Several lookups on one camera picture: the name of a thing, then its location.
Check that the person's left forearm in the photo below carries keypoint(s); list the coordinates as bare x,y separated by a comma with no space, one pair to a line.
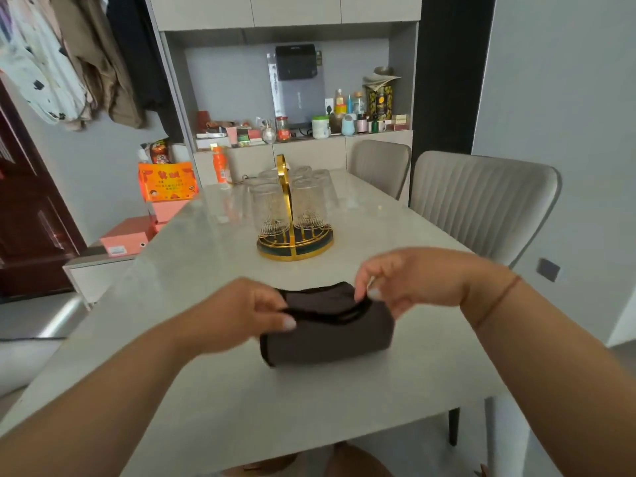
99,407

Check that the small pink box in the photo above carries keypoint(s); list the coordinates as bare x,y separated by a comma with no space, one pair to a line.
169,211

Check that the person's right leg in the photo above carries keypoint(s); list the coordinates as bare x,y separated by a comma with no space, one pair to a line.
357,461

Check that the black and grey water dispenser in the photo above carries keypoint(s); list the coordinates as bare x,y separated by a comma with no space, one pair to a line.
298,94

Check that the clear glass bottle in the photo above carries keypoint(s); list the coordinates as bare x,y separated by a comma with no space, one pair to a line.
268,134

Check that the person's left hand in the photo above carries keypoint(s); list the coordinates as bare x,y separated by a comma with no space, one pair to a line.
228,312

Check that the red snack bag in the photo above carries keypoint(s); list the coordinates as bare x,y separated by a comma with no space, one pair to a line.
160,152

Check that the person's right thumb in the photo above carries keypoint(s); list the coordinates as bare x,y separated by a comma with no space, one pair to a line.
390,303

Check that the set of clear drinking glasses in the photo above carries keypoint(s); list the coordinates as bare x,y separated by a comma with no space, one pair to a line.
271,208

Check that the beige wall cabinet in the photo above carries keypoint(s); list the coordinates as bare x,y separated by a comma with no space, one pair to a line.
218,9

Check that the person's left thumb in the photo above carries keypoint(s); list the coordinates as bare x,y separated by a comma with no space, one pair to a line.
273,320

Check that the white jar with green lid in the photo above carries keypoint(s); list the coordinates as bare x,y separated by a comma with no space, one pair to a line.
320,128

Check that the large pink box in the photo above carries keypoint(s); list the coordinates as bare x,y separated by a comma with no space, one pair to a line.
126,235

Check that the black hanging garment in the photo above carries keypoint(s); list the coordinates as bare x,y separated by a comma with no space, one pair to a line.
144,59

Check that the flat white box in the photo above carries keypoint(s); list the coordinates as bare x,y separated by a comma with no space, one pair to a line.
212,142

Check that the orange plastic bottle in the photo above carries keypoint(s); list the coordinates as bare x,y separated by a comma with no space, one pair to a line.
220,166

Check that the black and gold tin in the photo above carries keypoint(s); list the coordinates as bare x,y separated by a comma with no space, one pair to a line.
380,103

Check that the dark brown cloth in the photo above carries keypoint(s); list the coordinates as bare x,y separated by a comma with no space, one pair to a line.
328,337

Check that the dark red wooden door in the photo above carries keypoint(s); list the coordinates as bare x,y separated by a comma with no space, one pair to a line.
30,218

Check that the light blue bottle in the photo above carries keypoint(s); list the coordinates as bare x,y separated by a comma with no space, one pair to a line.
348,126

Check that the gold and green glass rack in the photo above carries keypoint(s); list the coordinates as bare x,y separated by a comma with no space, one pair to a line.
293,251

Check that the orange printed gift box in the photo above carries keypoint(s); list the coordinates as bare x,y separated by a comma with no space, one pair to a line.
168,182

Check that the beige hanging garment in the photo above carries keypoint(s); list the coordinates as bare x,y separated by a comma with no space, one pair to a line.
99,59

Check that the yellow and orange bottle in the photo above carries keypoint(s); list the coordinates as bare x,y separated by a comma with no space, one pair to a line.
340,103

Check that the grey padded dining chair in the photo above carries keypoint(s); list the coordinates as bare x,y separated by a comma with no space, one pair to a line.
380,163
482,203

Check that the person's right hand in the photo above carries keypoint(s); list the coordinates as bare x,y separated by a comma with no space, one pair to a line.
427,275

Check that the white low side cabinet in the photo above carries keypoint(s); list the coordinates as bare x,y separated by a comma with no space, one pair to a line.
94,280

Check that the folded paper sheet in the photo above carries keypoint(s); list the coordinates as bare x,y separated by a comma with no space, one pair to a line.
380,78

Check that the white patterned hanging shirt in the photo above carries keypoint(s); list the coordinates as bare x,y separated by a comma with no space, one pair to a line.
39,69

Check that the glass jar with red lid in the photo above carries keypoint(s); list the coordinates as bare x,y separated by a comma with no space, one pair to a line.
283,130

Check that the person's right forearm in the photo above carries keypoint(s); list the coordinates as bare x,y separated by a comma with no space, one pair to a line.
556,382

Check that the grey wall socket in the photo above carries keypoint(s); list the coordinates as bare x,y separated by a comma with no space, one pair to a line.
548,269

